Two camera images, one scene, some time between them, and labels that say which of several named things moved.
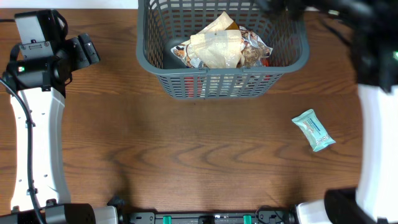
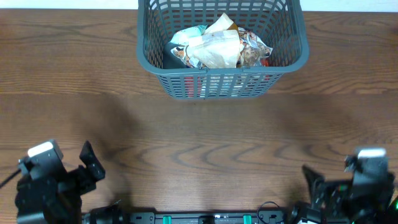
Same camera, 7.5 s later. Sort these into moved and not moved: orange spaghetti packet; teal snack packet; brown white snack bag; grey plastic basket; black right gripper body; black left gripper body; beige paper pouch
Moved: black right gripper body; orange spaghetti packet; black left gripper body; teal snack packet
Not moved: beige paper pouch; grey plastic basket; brown white snack bag
